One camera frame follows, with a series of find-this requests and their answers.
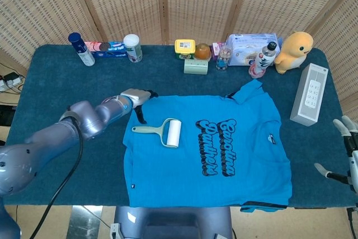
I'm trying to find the white bottle with blue cap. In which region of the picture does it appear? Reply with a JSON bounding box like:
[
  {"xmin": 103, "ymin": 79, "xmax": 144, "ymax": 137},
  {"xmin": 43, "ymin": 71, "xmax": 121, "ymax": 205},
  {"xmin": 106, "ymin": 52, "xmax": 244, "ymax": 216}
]
[{"xmin": 68, "ymin": 32, "xmax": 96, "ymax": 67}]

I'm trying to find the white power strip with chargers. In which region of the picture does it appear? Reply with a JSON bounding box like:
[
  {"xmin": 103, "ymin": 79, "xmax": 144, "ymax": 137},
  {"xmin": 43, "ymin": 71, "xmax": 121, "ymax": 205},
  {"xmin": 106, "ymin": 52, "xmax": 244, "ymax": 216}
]
[{"xmin": 0, "ymin": 72, "xmax": 25, "ymax": 93}]

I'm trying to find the shiny metal base plate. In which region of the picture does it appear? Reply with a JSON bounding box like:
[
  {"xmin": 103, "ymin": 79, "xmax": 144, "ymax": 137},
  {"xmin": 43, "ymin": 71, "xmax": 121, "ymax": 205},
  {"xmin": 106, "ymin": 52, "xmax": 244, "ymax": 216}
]
[{"xmin": 67, "ymin": 205, "xmax": 104, "ymax": 239}]

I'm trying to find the blue printed t-shirt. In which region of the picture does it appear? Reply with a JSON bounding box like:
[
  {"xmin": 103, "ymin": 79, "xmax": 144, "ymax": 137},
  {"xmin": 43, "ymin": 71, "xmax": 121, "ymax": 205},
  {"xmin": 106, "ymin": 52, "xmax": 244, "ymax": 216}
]
[{"xmin": 123, "ymin": 78, "xmax": 293, "ymax": 213}]

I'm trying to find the green tub with yellow lid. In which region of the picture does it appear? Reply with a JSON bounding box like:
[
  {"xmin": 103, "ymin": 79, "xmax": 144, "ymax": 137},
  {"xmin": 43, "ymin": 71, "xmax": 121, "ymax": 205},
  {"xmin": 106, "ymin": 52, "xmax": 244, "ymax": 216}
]
[{"xmin": 174, "ymin": 39, "xmax": 196, "ymax": 60}]

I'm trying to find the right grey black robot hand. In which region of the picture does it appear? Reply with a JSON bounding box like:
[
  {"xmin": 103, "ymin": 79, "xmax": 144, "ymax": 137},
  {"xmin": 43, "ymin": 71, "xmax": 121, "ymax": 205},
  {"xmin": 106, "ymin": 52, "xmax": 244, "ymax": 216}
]
[{"xmin": 314, "ymin": 115, "xmax": 358, "ymax": 195}]

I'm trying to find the green can with white lid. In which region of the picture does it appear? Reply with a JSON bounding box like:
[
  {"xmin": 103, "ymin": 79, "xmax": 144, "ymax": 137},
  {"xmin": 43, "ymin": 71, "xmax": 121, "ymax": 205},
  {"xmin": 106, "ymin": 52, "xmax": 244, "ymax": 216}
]
[{"xmin": 123, "ymin": 34, "xmax": 143, "ymax": 64}]

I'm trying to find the pale green rectangular box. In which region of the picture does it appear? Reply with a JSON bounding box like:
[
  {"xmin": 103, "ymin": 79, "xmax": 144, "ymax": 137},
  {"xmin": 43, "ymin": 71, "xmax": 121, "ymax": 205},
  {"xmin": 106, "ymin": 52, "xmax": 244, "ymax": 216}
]
[{"xmin": 183, "ymin": 59, "xmax": 209, "ymax": 75}]

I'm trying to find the blue pink cookie box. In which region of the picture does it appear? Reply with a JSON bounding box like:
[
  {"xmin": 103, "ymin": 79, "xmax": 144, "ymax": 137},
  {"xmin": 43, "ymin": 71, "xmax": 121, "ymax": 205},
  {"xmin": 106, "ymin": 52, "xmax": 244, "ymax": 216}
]
[{"xmin": 84, "ymin": 41, "xmax": 128, "ymax": 59}]

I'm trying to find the dark teal table carpet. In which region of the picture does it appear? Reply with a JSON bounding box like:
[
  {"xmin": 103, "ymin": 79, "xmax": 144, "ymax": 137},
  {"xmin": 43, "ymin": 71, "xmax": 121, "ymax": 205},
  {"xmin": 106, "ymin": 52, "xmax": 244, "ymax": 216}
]
[{"xmin": 4, "ymin": 44, "xmax": 350, "ymax": 209}]

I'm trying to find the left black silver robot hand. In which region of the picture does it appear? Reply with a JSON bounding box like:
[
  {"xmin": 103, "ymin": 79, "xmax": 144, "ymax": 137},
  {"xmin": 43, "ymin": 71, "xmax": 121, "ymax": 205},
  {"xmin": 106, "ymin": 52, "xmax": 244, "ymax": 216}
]
[{"xmin": 120, "ymin": 88, "xmax": 159, "ymax": 124}]

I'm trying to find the small pink purple box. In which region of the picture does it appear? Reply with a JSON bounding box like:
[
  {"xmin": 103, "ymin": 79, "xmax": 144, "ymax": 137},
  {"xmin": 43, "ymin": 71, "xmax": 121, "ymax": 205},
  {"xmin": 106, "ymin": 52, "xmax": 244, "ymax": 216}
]
[{"xmin": 211, "ymin": 42, "xmax": 227, "ymax": 60}]

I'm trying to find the clear jar with snacks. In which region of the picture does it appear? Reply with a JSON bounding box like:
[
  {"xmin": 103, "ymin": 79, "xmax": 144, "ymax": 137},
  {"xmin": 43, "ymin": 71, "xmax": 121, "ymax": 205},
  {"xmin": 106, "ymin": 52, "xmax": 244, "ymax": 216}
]
[{"xmin": 215, "ymin": 46, "xmax": 233, "ymax": 71}]

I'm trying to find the drink bottle with pink label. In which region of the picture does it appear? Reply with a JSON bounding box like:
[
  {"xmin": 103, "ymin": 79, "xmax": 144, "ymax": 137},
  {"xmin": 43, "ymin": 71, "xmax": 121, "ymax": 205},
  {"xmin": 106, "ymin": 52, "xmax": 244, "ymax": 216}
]
[{"xmin": 248, "ymin": 41, "xmax": 278, "ymax": 79}]

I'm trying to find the pale green lint roller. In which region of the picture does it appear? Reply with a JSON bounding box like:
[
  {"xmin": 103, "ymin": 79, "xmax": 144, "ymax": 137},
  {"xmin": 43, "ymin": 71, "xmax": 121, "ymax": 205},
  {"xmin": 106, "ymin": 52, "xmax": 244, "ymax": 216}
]
[{"xmin": 131, "ymin": 118, "xmax": 182, "ymax": 149}]

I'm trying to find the orange plush toy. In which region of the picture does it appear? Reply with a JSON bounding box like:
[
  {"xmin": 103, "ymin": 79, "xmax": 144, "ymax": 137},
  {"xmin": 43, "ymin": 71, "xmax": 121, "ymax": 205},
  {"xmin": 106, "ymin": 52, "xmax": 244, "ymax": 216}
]
[{"xmin": 274, "ymin": 31, "xmax": 314, "ymax": 75}]

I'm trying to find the wicker folding screen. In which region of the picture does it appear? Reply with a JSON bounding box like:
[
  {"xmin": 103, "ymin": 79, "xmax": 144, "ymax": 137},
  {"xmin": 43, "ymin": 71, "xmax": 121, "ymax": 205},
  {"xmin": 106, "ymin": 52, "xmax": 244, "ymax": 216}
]
[{"xmin": 0, "ymin": 0, "xmax": 358, "ymax": 122}]

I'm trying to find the white blue tissue pack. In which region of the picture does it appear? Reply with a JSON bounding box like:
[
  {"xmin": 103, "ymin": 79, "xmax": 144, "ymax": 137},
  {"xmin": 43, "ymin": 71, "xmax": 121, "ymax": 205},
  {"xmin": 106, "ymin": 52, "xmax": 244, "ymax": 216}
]
[{"xmin": 225, "ymin": 33, "xmax": 281, "ymax": 67}]

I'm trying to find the white power strip box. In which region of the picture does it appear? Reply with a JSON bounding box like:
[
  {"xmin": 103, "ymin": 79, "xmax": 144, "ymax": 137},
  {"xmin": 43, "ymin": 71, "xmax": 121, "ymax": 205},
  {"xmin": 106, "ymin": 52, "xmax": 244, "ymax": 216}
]
[{"xmin": 289, "ymin": 63, "xmax": 329, "ymax": 127}]

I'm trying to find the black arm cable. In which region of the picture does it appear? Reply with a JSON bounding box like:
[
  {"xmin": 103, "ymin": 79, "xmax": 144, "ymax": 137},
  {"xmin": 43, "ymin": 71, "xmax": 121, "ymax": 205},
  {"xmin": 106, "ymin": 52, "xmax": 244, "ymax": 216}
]
[{"xmin": 29, "ymin": 115, "xmax": 84, "ymax": 239}]

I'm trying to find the grey robot torso base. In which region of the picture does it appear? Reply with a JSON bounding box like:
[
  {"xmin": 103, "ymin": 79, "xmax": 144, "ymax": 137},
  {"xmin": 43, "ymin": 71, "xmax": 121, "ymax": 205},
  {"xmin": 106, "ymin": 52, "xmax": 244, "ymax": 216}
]
[{"xmin": 110, "ymin": 206, "xmax": 234, "ymax": 239}]

